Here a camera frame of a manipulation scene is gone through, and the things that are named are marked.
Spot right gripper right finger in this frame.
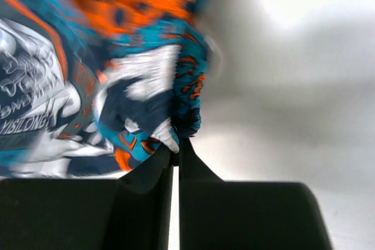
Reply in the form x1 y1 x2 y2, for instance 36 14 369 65
179 139 332 250

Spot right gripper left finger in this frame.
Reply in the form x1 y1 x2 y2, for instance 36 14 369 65
1 147 173 249

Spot colourful patterned shorts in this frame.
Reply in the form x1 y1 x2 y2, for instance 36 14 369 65
1 0 214 178

